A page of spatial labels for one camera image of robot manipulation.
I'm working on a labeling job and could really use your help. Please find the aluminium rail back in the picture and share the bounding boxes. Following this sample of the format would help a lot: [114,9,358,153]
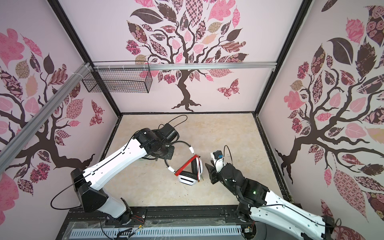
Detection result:
[93,62,277,71]

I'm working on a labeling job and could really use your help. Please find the white slotted cable duct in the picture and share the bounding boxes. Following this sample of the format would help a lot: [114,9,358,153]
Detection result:
[67,226,243,240]

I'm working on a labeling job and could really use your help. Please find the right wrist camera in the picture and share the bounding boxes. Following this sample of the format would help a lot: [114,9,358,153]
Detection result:
[211,150,225,173]

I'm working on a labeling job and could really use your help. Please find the black wire basket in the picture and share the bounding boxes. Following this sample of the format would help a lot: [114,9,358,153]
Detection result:
[82,60,153,94]

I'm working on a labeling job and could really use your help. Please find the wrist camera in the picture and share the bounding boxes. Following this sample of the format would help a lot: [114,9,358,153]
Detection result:
[211,150,225,173]
[155,123,180,143]

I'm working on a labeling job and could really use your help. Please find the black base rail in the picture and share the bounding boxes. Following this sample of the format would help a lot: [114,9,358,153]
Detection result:
[55,203,316,240]

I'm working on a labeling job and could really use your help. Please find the aluminium rail left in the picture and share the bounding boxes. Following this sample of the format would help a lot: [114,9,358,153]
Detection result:
[1,63,91,173]

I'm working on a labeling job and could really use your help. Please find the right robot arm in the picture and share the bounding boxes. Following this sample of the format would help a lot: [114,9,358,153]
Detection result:
[206,161,336,240]

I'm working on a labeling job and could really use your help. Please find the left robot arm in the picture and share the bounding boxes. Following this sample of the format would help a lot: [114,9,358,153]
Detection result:
[71,124,179,225]

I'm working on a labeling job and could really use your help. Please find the aluminium rail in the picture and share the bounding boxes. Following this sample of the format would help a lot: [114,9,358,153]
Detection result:
[93,62,277,71]
[1,63,91,173]

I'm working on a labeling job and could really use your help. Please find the black white headphones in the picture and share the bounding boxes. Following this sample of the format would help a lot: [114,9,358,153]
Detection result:
[164,141,204,186]

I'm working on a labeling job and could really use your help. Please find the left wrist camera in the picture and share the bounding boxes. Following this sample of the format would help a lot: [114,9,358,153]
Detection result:
[155,123,180,143]

